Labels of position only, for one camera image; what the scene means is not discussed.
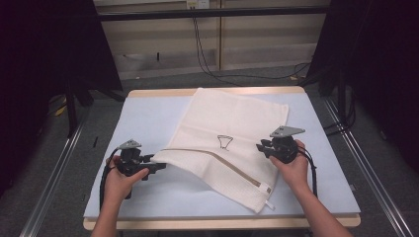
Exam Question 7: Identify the long black floor cable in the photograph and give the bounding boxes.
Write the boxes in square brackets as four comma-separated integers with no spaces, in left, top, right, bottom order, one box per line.
[192,16,312,88]

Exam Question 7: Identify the black curtain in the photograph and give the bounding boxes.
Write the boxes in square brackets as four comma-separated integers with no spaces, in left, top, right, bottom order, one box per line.
[0,0,124,198]
[304,0,419,172]

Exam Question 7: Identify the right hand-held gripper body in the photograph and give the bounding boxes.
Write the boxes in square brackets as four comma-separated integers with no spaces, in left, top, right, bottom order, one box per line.
[265,125,306,165]

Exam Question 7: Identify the person's left hand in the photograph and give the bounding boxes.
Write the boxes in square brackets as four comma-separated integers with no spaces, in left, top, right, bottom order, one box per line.
[104,155,150,202]

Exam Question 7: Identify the white mesh laundry bag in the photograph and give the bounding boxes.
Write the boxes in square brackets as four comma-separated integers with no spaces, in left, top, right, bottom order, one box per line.
[151,87,291,214]

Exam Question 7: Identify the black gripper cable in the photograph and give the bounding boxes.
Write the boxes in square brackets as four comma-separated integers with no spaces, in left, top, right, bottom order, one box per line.
[99,147,122,211]
[296,145,319,198]

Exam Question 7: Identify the black cables by curtain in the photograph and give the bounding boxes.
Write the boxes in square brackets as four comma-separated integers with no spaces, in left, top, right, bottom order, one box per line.
[323,87,359,138]

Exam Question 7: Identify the wall power socket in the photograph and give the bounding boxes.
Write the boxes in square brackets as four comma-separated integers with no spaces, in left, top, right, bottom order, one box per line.
[186,0,211,10]

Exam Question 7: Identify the black horizontal bar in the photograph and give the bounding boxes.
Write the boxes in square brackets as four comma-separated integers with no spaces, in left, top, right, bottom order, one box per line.
[97,5,332,23]

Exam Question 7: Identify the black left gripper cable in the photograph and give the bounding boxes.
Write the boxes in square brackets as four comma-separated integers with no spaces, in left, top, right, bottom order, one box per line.
[99,147,122,211]

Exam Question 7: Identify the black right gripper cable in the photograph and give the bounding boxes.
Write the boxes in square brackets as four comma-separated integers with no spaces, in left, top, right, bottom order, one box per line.
[296,145,319,198]

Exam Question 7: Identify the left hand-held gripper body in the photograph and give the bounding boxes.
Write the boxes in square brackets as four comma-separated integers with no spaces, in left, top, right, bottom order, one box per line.
[116,138,150,200]

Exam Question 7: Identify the metal floor rail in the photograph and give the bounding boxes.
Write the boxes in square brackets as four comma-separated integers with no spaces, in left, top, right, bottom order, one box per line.
[19,121,85,237]
[323,98,414,237]

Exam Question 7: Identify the black metal stand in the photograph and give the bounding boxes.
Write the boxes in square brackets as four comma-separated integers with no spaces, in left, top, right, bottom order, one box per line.
[63,78,126,138]

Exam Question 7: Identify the person's right hand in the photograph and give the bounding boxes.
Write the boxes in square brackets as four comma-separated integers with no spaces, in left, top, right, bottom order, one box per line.
[268,139,311,193]

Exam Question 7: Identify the wooden table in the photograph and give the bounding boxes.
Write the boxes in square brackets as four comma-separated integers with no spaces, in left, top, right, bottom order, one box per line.
[82,86,362,231]

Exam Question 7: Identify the pale blue table mat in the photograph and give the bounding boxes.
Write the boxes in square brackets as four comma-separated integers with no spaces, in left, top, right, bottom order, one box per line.
[83,92,362,221]

